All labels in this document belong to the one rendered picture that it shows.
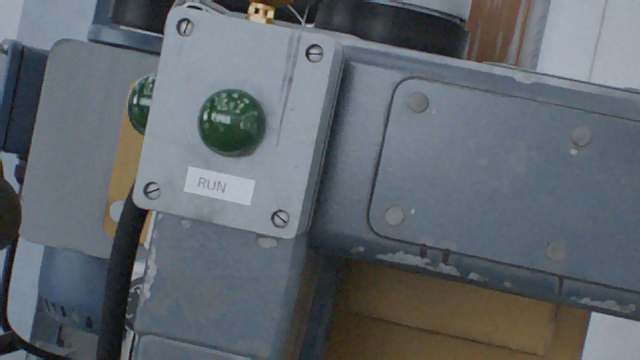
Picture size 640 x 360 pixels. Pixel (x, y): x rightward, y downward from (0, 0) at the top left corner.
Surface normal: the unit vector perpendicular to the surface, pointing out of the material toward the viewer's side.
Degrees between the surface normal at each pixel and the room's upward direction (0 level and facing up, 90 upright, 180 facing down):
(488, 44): 90
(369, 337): 90
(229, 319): 90
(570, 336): 90
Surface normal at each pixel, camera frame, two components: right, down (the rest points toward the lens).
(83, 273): -0.41, -0.02
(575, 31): -0.13, 0.03
